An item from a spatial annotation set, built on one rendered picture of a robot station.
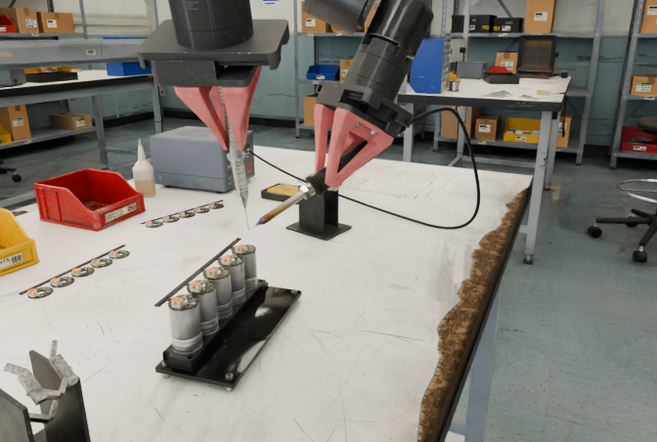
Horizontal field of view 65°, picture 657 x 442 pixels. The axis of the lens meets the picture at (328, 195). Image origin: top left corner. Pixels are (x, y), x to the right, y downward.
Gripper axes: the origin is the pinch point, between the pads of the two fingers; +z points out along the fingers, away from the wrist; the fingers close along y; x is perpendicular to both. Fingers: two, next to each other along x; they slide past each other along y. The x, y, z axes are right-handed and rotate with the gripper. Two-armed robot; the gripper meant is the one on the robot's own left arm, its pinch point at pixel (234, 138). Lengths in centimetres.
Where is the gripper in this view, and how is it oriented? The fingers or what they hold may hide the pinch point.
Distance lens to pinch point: 45.3
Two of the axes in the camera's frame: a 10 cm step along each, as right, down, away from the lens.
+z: 0.3, 7.8, 6.3
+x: -0.9, 6.3, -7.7
